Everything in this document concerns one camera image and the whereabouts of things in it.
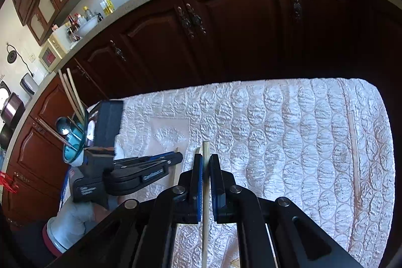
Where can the white gloved hand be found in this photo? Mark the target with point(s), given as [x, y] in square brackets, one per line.
[85, 203]

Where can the white quilted table cloth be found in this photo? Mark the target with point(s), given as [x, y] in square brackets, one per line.
[326, 144]

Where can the yellow oil bottle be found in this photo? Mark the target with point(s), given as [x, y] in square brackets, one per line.
[107, 7]

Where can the red sauce bottle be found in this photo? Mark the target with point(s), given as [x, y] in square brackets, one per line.
[74, 26]

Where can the dark wooden base cabinets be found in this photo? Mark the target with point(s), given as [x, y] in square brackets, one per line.
[171, 44]

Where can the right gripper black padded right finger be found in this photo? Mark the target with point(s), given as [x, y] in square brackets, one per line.
[272, 233]

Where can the silver spoon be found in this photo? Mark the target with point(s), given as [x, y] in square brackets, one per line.
[66, 126]

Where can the cream microwave oven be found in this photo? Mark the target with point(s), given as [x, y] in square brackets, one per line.
[53, 50]

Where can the light bamboo chopstick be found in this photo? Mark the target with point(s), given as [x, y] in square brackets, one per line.
[205, 209]
[72, 84]
[70, 98]
[174, 174]

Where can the floral utensil holder teal rim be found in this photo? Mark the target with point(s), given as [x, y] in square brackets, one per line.
[73, 157]

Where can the white bowl on counter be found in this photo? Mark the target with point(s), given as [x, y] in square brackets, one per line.
[87, 27]

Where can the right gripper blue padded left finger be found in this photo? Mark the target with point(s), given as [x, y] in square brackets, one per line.
[141, 234]

